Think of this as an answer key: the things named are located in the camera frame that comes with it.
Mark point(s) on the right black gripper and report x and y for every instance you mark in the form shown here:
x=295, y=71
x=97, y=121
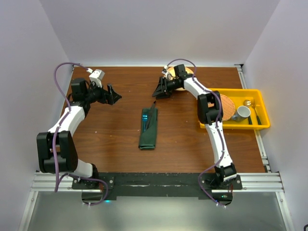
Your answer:
x=161, y=92

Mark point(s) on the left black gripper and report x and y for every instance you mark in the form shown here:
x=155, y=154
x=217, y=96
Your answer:
x=107, y=97

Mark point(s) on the dark green cloth napkin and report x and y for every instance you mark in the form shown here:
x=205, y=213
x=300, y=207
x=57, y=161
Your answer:
x=147, y=140

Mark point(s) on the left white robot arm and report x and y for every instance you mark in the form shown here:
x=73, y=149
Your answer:
x=56, y=150

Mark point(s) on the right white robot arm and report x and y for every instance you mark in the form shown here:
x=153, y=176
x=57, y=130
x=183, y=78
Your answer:
x=209, y=112

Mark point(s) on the yellow round plate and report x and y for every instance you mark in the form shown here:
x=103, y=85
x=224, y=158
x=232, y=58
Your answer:
x=171, y=70

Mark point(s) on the orange woven coaster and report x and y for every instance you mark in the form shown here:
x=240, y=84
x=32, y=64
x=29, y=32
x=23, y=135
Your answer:
x=228, y=107

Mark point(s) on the grey mug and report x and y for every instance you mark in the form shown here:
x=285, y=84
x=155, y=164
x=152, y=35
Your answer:
x=242, y=113

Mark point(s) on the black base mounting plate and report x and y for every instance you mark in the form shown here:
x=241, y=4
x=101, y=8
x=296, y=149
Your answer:
x=170, y=185

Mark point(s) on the gold spoon in bin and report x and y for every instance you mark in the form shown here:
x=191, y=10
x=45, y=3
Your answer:
x=250, y=103

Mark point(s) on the yellow plastic bin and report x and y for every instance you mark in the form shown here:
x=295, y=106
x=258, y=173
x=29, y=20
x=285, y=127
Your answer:
x=238, y=96

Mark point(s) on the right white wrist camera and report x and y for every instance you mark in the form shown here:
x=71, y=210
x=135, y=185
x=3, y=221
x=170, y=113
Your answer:
x=166, y=73

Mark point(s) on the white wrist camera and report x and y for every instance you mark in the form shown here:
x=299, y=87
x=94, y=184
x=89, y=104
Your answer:
x=166, y=73
x=96, y=76

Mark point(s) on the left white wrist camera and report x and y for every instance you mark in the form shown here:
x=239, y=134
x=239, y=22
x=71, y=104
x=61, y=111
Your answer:
x=96, y=76

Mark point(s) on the dark handled utensil in bin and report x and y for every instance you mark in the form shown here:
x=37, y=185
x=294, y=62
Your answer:
x=257, y=116

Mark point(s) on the aluminium frame rail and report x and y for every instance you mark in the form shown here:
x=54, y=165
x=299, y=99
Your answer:
x=251, y=182

